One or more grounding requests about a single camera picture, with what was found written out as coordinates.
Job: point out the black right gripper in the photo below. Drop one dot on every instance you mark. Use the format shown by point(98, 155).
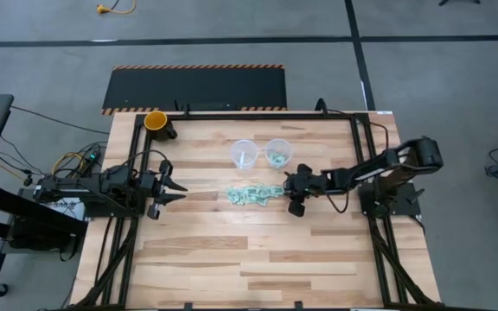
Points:
point(307, 183)

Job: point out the clear plastic cup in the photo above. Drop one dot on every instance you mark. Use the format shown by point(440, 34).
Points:
point(278, 147)
point(244, 149)

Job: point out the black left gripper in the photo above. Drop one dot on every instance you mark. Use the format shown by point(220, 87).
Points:
point(151, 188)

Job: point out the black hazard-striped floor mat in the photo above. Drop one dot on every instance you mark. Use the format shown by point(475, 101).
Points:
point(195, 88)

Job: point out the black mug yellow inside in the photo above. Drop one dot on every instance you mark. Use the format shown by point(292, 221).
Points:
point(156, 121)

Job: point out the black frame clip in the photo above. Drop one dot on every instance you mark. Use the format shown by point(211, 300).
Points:
point(187, 110)
point(320, 105)
point(298, 305)
point(187, 306)

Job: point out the black power strip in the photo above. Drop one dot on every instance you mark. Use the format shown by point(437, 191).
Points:
point(92, 155)

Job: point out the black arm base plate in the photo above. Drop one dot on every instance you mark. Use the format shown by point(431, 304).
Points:
point(409, 205)
point(102, 211)

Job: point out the green paper packet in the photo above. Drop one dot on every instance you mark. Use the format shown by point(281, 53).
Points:
point(274, 156)
point(263, 197)
point(252, 190)
point(280, 162)
point(275, 190)
point(250, 200)
point(231, 194)
point(240, 196)

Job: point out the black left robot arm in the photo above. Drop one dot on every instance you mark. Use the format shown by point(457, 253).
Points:
point(115, 179)

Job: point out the white paper label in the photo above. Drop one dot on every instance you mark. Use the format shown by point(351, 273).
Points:
point(65, 207)

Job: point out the black desk caster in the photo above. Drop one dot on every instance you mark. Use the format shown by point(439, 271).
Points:
point(0, 290)

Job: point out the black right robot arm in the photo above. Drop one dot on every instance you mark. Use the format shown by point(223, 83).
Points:
point(361, 173)

